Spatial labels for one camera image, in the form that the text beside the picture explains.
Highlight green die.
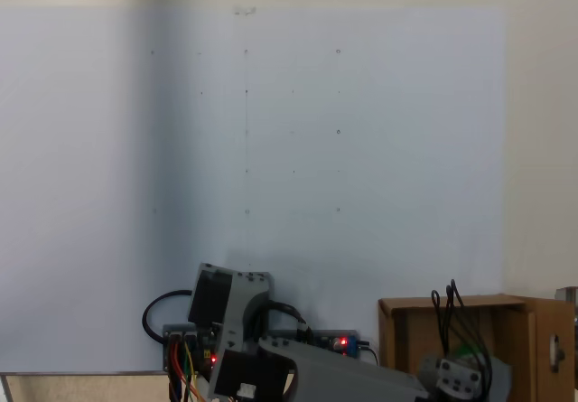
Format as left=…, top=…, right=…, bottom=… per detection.
left=452, top=344, right=477, bottom=364

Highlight coloured jumper wires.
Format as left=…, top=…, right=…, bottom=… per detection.
left=165, top=340, right=205, bottom=402

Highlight black servo cable bundle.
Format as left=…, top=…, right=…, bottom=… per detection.
left=429, top=278, right=496, bottom=377

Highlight brown cardboard box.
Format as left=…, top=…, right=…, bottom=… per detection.
left=378, top=294, right=577, bottom=402

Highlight blue circuit board red LED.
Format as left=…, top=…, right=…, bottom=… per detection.
left=270, top=329, right=362, bottom=360

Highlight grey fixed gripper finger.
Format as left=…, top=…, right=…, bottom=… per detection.
left=484, top=355, right=515, bottom=402

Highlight thick black cable loop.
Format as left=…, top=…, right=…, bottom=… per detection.
left=251, top=301, right=313, bottom=345
left=142, top=289, right=195, bottom=345

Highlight circuit board with jumper wires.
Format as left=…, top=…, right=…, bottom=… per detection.
left=162, top=323, right=219, bottom=372

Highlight thin black cable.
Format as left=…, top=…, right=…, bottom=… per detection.
left=359, top=341, right=381, bottom=369

